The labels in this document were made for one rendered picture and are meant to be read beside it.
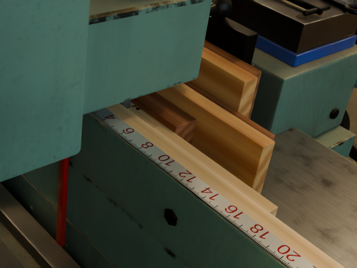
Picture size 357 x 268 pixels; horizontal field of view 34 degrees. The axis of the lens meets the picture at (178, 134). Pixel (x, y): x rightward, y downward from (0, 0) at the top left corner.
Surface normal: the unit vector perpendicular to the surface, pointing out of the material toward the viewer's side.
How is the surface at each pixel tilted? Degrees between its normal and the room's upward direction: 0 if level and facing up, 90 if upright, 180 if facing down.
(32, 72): 90
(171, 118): 0
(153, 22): 90
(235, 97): 90
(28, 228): 0
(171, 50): 90
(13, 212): 0
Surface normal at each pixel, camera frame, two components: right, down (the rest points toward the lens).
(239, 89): -0.73, 0.29
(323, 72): 0.67, 0.48
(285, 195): 0.15, -0.83
